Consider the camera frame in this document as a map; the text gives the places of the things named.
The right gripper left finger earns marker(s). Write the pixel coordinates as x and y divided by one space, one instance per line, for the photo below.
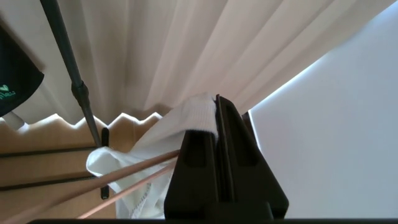
189 186

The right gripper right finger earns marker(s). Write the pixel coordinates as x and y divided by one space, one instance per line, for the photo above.
255 183

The white garment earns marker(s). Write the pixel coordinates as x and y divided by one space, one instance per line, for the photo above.
174 127

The pink clothes hanger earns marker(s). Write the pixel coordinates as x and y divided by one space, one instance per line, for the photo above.
124 170

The black shorts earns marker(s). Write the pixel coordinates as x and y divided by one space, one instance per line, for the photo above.
15 81

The black clothes rack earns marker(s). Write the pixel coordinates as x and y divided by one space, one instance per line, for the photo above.
66 56

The beige curtain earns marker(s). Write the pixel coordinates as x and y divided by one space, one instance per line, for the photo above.
186 46

